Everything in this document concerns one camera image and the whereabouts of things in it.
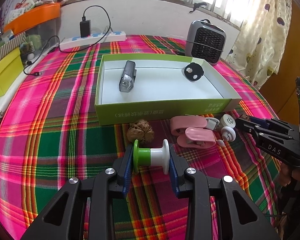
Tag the black bike light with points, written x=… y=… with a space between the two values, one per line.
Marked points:
x=128 y=77

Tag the green white cardboard box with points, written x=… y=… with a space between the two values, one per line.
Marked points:
x=161 y=90

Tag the white round cap container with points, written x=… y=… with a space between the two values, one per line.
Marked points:
x=227 y=120

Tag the wrinkled brown walnut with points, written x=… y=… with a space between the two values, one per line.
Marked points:
x=140 y=130

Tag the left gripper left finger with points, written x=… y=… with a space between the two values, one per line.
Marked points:
x=63 y=216

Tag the white suction hook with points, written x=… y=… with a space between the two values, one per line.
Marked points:
x=227 y=134

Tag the white power strip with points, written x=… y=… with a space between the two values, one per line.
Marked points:
x=92 y=39

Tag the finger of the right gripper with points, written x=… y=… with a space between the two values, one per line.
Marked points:
x=242 y=125
x=257 y=122

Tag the yellow cardboard box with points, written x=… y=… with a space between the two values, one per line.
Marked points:
x=10 y=68

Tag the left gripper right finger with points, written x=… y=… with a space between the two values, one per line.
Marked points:
x=237 y=215

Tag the orange lid plastic bin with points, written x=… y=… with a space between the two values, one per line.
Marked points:
x=37 y=24

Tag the wooden cabinet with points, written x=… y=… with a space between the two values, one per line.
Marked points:
x=280 y=89

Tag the pink case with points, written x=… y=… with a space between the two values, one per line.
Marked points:
x=196 y=138
x=178 y=124

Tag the grey black fan heater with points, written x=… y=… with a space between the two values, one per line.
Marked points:
x=205 y=41

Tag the green white spool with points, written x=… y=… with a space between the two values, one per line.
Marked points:
x=151 y=156

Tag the plaid tablecloth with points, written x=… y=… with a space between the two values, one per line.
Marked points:
x=50 y=133

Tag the patterned cream curtain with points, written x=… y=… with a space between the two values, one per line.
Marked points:
x=260 y=45

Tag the black window handle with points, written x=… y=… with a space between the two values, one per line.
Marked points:
x=197 y=5

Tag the right hand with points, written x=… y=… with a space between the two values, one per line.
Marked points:
x=286 y=174

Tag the white side shelf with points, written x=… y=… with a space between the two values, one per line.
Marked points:
x=8 y=96

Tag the striped green lid box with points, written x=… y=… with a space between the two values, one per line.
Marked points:
x=12 y=44

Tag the black power adapter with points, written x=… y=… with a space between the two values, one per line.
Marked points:
x=85 y=27

